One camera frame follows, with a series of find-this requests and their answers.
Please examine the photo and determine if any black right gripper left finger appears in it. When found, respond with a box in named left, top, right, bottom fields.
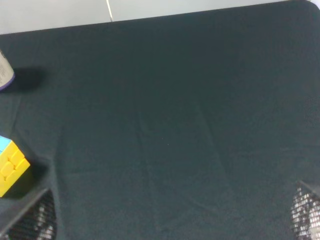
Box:
left=0, top=188, right=56, bottom=240

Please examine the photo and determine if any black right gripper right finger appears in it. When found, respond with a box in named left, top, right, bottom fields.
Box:
left=291, top=181, right=320, bottom=240

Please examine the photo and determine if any colourful puzzle cube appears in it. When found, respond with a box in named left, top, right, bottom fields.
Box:
left=0, top=136, right=30, bottom=198

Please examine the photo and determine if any black tablecloth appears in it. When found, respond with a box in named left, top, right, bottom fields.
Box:
left=0, top=0, right=320, bottom=240

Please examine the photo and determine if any purple roll with white label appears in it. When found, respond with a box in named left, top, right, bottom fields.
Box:
left=0, top=51, right=15, bottom=91

